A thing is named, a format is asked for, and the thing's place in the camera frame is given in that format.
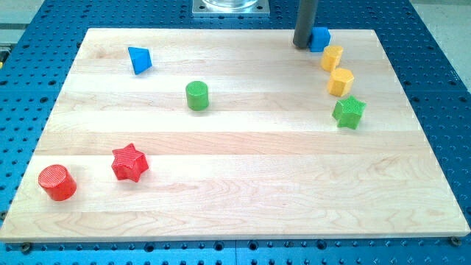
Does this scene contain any red star block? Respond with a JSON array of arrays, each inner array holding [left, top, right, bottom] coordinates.
[[111, 144, 149, 183]]

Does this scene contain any blue cube block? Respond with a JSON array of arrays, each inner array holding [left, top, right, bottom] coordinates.
[[309, 27, 330, 52]]

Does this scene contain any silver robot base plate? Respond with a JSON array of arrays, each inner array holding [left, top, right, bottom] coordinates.
[[191, 0, 270, 18]]

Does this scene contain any yellow hexagon block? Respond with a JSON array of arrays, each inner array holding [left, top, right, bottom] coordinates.
[[321, 45, 344, 72], [327, 68, 355, 97]]

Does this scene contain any green star block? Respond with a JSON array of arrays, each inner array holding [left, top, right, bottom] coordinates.
[[332, 96, 366, 130]]

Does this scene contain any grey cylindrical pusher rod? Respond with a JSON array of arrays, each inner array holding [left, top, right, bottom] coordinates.
[[292, 0, 319, 49]]

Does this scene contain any red cylinder block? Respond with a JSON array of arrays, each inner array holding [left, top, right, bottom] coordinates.
[[38, 164, 77, 201]]

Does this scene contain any green cylinder block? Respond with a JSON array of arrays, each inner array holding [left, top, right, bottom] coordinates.
[[185, 81, 209, 111]]

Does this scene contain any yellow hexagon block lower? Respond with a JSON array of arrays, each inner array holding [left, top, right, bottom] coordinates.
[[327, 68, 355, 97]]

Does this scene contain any light wooden board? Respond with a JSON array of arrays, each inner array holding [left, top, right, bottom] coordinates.
[[1, 28, 470, 242]]

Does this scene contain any blue perforated metal table plate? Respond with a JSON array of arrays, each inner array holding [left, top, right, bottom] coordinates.
[[1, 1, 470, 264]]

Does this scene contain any blue triangle block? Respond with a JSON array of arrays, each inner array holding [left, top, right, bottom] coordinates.
[[128, 47, 152, 75]]

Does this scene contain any yellow hexagon block upper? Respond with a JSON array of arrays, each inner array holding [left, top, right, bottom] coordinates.
[[321, 45, 344, 72]]

